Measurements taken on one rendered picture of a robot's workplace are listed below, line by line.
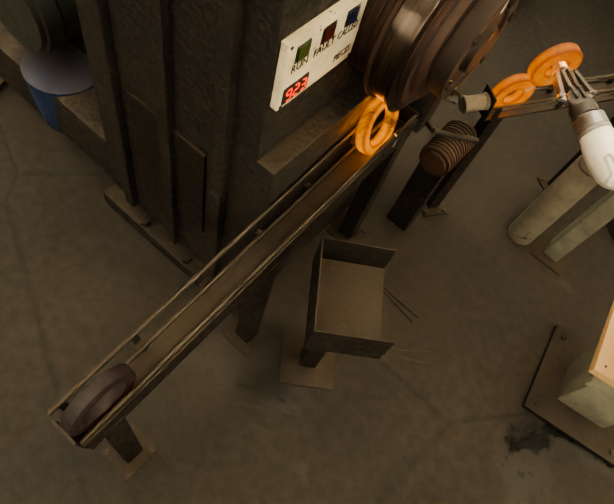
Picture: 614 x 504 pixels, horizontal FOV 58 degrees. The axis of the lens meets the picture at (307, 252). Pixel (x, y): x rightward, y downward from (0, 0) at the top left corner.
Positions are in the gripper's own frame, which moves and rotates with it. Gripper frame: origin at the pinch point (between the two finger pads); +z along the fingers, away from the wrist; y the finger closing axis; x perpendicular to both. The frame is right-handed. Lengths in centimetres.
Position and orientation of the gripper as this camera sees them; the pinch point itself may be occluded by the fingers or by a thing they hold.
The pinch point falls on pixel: (558, 61)
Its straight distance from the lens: 188.8
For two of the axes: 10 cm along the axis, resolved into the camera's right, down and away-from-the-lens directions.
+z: -2.4, -9.0, 3.5
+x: 1.9, -4.0, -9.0
